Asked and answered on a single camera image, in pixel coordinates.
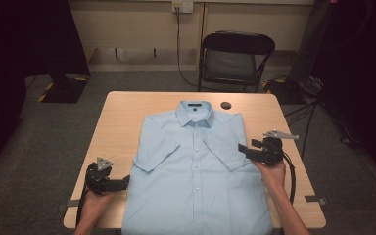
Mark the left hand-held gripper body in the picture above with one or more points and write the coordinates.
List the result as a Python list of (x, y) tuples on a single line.
[(98, 179)]

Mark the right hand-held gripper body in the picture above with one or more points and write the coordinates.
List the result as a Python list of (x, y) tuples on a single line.
[(271, 151)]

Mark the light blue short-sleeved shirt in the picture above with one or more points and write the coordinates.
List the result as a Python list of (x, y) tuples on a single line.
[(196, 182)]

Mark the person's left hand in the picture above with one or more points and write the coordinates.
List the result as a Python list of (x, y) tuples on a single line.
[(98, 204)]

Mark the person's right hand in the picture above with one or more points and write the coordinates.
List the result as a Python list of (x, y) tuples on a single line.
[(274, 178)]

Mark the grey tape strip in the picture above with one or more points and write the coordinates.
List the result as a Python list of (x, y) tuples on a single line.
[(71, 203), (313, 198)]

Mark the black tripod stand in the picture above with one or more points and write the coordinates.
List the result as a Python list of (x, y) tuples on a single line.
[(308, 127)]

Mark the black round table grommet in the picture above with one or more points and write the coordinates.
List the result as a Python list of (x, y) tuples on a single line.
[(225, 105)]

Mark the black folding chair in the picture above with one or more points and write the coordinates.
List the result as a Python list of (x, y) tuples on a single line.
[(230, 65)]

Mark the black yellow-striped stand base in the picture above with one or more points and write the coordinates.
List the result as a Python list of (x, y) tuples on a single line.
[(63, 89)]

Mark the dark curtain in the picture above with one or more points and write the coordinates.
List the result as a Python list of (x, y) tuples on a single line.
[(365, 65), (19, 49)]

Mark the vertical wall conduit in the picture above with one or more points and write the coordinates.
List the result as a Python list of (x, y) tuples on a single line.
[(203, 19)]

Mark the white wall socket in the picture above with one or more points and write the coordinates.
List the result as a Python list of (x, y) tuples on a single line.
[(182, 6)]

